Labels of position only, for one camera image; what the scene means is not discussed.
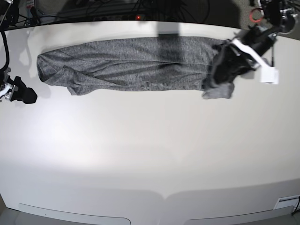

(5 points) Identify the white power strip red switch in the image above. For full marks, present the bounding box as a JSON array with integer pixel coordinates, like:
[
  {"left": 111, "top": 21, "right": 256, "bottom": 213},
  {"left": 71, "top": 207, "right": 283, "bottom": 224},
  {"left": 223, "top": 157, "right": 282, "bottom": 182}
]
[{"left": 92, "top": 14, "right": 146, "bottom": 21}]

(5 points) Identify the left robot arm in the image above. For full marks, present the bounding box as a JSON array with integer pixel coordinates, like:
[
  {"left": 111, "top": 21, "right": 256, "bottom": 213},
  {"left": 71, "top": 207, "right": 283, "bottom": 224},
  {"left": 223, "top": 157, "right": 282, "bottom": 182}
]
[{"left": 207, "top": 0, "right": 298, "bottom": 87}]

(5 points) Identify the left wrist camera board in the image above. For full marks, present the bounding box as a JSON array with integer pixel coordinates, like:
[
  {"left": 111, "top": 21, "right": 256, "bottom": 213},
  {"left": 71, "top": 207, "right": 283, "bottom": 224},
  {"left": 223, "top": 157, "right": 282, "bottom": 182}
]
[{"left": 260, "top": 67, "right": 279, "bottom": 85}]

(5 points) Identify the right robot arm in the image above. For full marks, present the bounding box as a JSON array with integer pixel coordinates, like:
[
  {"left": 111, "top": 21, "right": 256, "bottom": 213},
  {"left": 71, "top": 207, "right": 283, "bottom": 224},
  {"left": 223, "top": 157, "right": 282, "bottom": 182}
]
[{"left": 0, "top": 0, "right": 38, "bottom": 104}]

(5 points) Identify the grey long-sleeve T-shirt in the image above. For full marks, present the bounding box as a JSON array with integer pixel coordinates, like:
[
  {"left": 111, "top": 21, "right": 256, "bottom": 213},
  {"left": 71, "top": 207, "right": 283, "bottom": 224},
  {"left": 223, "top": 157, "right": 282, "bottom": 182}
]
[{"left": 37, "top": 35, "right": 234, "bottom": 99}]

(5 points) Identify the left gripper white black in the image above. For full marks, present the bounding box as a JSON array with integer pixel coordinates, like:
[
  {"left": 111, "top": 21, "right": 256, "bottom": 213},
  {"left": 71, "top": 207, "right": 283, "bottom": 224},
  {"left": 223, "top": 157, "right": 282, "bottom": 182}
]
[{"left": 210, "top": 38, "right": 270, "bottom": 88}]

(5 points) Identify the white label plate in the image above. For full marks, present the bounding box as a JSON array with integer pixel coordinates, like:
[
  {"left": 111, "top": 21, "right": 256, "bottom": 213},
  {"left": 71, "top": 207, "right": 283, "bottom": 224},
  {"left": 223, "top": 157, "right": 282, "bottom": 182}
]
[{"left": 274, "top": 195, "right": 300, "bottom": 210}]

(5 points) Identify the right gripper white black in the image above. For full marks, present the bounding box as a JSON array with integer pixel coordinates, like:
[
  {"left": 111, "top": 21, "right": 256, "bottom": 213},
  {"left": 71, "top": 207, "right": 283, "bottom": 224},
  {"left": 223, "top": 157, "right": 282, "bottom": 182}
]
[{"left": 0, "top": 67, "right": 38, "bottom": 104}]

